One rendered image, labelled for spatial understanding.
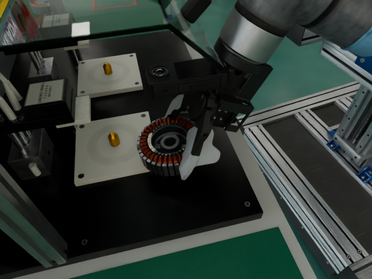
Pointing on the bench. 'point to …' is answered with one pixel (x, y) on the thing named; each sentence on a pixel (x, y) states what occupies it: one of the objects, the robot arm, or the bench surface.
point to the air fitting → (35, 169)
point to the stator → (176, 150)
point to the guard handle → (194, 9)
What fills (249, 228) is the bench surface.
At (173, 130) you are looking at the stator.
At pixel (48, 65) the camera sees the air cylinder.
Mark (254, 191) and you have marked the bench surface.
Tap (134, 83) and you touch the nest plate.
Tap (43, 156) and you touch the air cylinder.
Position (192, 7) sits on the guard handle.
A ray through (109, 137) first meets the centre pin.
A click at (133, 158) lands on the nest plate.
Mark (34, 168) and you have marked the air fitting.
